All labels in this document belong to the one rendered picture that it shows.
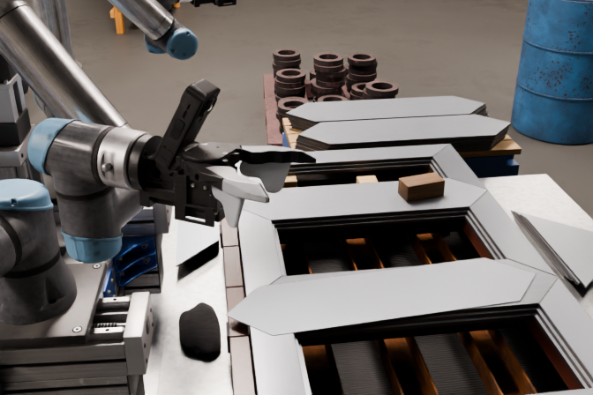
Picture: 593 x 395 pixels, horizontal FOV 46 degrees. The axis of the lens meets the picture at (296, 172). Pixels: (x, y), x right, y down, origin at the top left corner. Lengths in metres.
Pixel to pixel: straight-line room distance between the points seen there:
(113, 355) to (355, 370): 0.74
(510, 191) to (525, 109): 2.39
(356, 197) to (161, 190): 1.22
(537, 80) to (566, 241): 2.64
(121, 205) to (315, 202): 1.08
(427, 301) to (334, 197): 0.52
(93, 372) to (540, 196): 1.52
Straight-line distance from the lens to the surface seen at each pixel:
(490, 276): 1.74
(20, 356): 1.37
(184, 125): 0.81
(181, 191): 0.82
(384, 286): 1.65
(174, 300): 1.91
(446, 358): 1.94
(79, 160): 0.89
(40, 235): 1.25
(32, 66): 1.06
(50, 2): 1.74
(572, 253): 2.00
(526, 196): 2.34
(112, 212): 0.95
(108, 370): 1.36
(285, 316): 1.55
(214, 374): 1.68
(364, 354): 1.92
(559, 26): 4.47
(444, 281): 1.69
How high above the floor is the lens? 1.81
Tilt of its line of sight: 27 degrees down
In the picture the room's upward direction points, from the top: straight up
